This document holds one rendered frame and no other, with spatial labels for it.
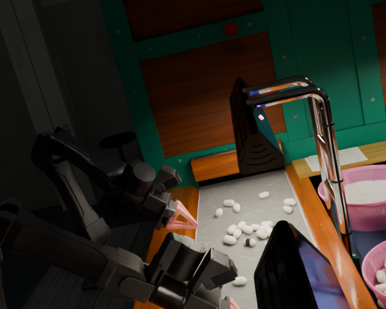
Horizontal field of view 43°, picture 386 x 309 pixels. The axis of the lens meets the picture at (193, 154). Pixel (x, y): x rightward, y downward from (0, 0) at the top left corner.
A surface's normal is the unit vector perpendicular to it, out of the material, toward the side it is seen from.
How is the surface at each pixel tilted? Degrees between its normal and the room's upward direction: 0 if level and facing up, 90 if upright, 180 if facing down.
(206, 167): 90
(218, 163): 90
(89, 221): 72
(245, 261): 0
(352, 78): 90
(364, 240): 0
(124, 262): 43
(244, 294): 0
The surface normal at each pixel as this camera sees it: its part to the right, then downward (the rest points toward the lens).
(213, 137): -0.04, 0.29
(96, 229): 0.65, -0.28
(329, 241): -0.24, -0.93
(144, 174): 0.39, -0.64
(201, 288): 0.47, -0.84
